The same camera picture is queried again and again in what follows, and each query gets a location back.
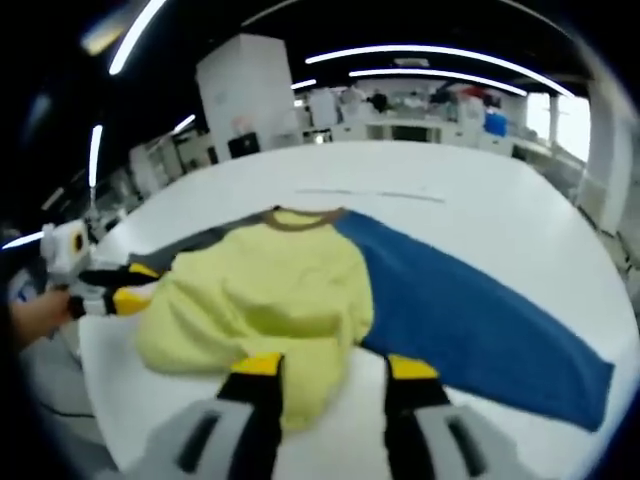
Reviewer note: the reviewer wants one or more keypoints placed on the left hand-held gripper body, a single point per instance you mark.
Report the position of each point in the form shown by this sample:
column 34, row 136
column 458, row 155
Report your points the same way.
column 65, row 250

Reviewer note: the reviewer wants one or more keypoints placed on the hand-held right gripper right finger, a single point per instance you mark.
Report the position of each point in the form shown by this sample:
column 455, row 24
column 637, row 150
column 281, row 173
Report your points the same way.
column 410, row 410

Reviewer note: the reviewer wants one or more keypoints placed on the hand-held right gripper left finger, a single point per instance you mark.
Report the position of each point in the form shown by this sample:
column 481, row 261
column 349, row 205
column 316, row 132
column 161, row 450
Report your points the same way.
column 255, row 400

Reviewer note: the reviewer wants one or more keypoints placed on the yellow blue grey garment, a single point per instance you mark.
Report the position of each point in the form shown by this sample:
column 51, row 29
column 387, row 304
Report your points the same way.
column 275, row 280

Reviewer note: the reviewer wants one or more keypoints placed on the person's left hand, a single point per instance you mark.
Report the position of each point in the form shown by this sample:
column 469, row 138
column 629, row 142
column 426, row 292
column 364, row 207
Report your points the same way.
column 40, row 315

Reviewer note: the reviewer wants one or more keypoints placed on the straight ceiling light strip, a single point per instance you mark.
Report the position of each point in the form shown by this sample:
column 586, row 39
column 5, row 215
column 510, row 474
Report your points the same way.
column 96, row 155
column 184, row 123
column 135, row 40

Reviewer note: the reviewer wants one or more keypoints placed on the black chair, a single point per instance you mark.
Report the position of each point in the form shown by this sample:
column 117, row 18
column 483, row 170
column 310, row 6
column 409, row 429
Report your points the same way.
column 244, row 145

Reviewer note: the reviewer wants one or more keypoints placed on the wide white pillar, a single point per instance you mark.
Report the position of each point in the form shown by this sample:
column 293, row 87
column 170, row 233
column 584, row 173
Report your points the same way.
column 245, row 90

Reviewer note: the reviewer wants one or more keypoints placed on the white cabinet counter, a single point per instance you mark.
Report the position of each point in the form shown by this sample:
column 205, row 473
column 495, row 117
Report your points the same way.
column 400, row 131

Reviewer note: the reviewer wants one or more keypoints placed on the blue bin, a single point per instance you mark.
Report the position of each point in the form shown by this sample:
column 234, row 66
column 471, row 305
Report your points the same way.
column 495, row 123

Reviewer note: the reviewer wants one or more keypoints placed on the short curved ceiling light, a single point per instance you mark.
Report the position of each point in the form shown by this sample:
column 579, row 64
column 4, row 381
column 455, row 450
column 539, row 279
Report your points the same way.
column 435, row 75

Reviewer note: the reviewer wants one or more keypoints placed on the long curved ceiling light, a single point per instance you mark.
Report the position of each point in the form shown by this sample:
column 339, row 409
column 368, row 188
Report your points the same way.
column 435, row 51

